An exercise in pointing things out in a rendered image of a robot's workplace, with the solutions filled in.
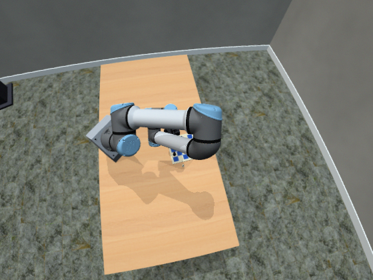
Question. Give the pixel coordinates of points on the blue and white chessboard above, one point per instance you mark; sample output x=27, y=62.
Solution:
x=180, y=157

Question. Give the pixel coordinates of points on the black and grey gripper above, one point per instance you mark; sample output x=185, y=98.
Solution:
x=172, y=131

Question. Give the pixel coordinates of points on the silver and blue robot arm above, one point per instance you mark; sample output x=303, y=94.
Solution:
x=204, y=123

